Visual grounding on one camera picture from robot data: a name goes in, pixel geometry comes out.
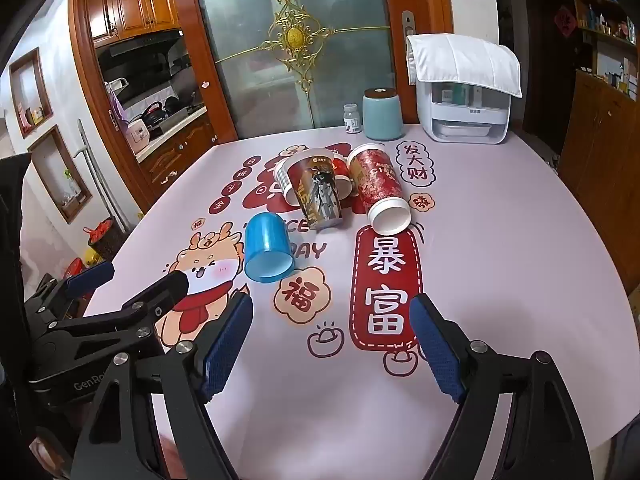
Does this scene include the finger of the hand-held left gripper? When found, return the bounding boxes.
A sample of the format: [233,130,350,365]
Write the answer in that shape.
[47,270,191,358]
[25,261,116,320]

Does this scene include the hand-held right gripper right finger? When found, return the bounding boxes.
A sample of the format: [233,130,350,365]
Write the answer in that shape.
[409,292,596,480]

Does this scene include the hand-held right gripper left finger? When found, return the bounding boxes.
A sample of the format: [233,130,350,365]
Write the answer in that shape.
[75,291,254,480]

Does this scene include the blue plastic cup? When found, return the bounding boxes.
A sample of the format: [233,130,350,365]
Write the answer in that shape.
[243,211,296,282]

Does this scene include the red and white paper cup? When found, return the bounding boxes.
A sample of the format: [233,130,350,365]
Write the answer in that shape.
[273,152,361,207]

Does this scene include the dark figure-print paper cup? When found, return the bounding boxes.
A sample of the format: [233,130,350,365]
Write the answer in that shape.
[286,148,346,232]

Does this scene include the red gold-patterned paper cup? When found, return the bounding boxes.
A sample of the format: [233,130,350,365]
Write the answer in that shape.
[346,143,412,234]

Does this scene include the dark bin with red bag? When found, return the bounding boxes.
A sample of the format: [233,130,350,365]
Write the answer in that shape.
[82,216,126,261]

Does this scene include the white vertical pole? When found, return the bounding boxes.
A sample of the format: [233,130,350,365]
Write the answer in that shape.
[75,119,118,241]

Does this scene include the pink printed tablecloth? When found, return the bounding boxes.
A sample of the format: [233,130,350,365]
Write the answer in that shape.
[82,122,640,480]

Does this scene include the wooden kitchen base cabinet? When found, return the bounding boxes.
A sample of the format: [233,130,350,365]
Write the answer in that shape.
[135,110,221,206]

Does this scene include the pink white rice cooker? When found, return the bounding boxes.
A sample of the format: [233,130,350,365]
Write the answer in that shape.
[122,119,153,157]

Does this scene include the purple hanging bag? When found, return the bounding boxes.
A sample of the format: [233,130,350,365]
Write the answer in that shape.
[105,82,126,126]

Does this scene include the black kettle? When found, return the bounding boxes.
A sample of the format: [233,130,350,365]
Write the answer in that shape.
[142,101,168,128]

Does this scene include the white countertop appliance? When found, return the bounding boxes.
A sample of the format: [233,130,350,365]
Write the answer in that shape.
[416,80,512,145]

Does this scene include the black range hood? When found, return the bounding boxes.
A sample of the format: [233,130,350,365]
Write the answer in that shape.
[97,30,186,58]

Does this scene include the teal canister with brown lid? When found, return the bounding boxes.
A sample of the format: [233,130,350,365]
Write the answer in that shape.
[362,88,405,141]

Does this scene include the frosted glass door gold ornament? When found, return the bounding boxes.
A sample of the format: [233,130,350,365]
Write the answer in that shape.
[190,0,416,141]

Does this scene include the white quilted cloth cover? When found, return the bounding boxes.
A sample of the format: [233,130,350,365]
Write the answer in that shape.
[406,33,523,98]

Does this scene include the red paper door decoration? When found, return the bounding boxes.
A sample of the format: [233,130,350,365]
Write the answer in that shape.
[555,4,577,36]

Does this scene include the wooden shelf unit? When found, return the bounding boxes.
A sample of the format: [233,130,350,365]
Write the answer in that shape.
[567,0,640,106]

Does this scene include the large wooden wall niche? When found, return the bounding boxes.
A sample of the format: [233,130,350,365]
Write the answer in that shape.
[27,125,93,224]

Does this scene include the small wooden wall niche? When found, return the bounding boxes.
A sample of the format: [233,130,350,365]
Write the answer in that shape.
[9,47,54,138]

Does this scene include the wooden kitchen wall cabinets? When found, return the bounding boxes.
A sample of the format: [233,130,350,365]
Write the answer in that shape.
[85,0,181,48]

